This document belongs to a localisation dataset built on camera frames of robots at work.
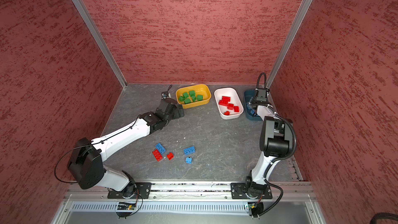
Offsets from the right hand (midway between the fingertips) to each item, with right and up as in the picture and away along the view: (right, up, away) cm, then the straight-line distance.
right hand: (256, 106), depth 99 cm
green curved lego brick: (-48, +8, +15) cm, 51 cm away
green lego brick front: (-42, +5, +11) cm, 44 cm away
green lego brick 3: (-47, +3, +10) cm, 48 cm away
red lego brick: (-19, +4, +11) cm, 23 cm away
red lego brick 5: (-19, -5, +3) cm, 20 cm away
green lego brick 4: (-51, +5, +11) cm, 53 cm away
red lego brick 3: (-16, -1, +8) cm, 18 cm away
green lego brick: (-44, +9, +15) cm, 47 cm away
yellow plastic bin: (-35, +11, +15) cm, 40 cm away
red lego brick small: (-54, -27, -14) cm, 62 cm away
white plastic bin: (-12, +4, +11) cm, 17 cm away
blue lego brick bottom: (-60, -24, -11) cm, 66 cm away
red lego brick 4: (-12, -2, +5) cm, 13 cm away
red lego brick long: (-61, -27, -14) cm, 68 cm away
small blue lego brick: (-43, -29, -17) cm, 54 cm away
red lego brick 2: (-21, +1, +9) cm, 23 cm away
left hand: (-51, -2, -13) cm, 53 cm away
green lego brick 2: (-38, +6, +15) cm, 41 cm away
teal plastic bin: (-1, +8, +14) cm, 16 cm away
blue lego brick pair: (-43, -26, -11) cm, 51 cm away
